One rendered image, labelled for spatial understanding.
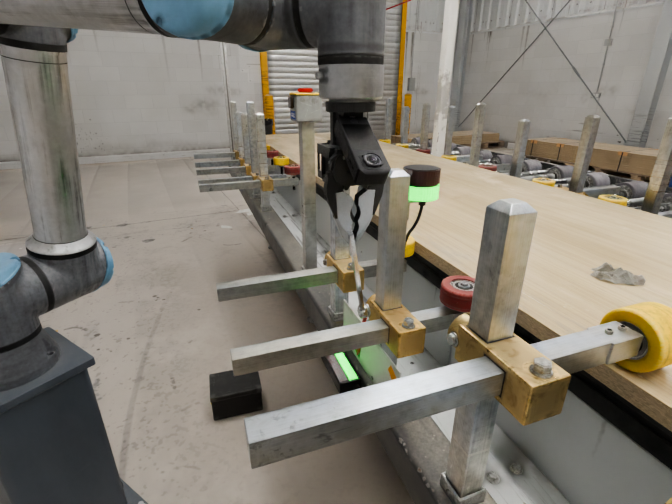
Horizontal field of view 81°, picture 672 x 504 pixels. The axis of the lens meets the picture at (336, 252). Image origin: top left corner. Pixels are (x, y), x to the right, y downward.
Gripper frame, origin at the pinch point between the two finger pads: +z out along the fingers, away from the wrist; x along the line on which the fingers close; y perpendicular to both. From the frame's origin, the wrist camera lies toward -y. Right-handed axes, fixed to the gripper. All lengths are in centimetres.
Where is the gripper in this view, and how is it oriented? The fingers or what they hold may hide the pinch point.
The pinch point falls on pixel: (353, 238)
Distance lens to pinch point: 61.9
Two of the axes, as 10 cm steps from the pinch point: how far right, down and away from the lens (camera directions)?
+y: -3.4, -3.7, 8.6
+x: -9.4, 1.3, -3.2
